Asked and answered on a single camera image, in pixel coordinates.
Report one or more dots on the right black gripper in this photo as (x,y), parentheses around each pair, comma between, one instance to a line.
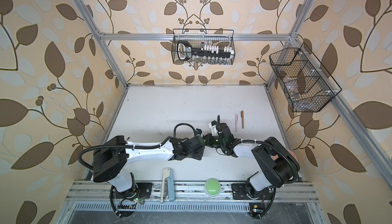
(209,140)

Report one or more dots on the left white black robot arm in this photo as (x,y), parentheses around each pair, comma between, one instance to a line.
(107,161)

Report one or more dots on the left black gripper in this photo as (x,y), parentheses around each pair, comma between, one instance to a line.
(201,156)

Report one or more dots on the black socket set rail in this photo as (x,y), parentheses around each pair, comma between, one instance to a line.
(187,51)

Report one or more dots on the pink pen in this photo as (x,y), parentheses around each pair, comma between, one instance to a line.
(236,122)

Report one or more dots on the green round button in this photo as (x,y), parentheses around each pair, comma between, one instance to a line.
(212,187)

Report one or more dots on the rear black wire basket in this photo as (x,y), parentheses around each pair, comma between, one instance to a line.
(221,37)

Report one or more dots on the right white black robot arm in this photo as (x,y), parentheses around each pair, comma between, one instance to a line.
(278,165)

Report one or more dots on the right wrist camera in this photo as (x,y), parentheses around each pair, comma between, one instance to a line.
(215,128)

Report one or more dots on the brown pen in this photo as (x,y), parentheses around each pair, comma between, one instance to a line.
(242,119)

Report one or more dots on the side black wire basket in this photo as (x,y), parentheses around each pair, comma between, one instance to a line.
(306,83)

